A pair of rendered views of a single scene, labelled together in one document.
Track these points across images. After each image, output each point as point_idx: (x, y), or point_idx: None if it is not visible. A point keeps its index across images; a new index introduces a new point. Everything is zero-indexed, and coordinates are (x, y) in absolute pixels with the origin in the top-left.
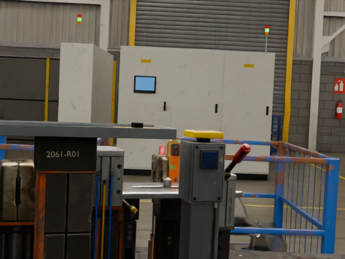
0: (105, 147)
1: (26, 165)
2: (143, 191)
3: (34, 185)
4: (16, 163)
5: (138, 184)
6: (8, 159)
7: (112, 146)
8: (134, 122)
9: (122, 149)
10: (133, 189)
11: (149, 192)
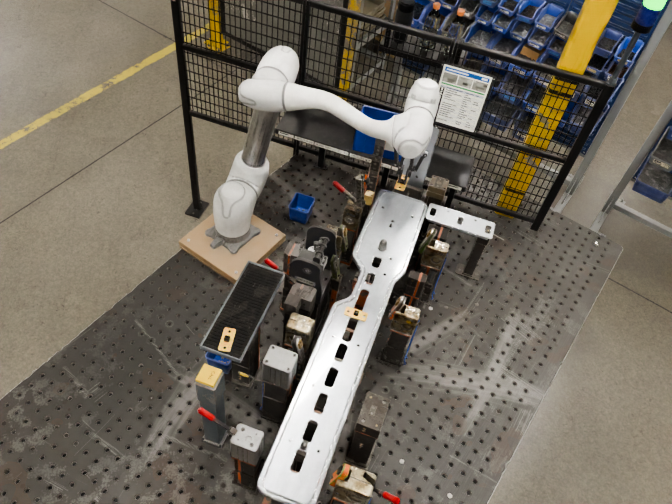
0: (282, 361)
1: (287, 322)
2: (289, 412)
3: (285, 332)
4: (290, 317)
5: (324, 433)
6: (310, 321)
7: (284, 367)
8: (229, 337)
9: (265, 363)
10: (303, 414)
11: (285, 415)
